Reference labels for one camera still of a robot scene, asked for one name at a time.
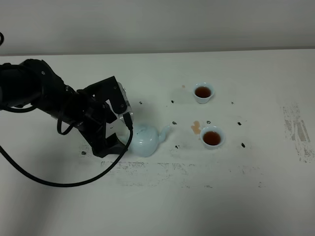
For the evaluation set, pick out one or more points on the near light blue teacup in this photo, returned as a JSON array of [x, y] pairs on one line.
[[212, 137]]

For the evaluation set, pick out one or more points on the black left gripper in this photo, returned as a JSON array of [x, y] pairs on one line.
[[74, 109]]

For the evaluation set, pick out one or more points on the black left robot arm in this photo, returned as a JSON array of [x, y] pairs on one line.
[[31, 82]]

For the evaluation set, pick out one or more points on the light blue teacup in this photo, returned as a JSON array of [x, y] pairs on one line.
[[203, 92], [212, 137]]

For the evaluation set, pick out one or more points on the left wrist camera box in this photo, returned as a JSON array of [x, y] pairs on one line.
[[111, 90]]

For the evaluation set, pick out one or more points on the light blue porcelain teapot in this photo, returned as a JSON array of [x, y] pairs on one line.
[[146, 139]]

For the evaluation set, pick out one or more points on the far light blue teacup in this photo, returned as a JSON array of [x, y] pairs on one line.
[[203, 92]]

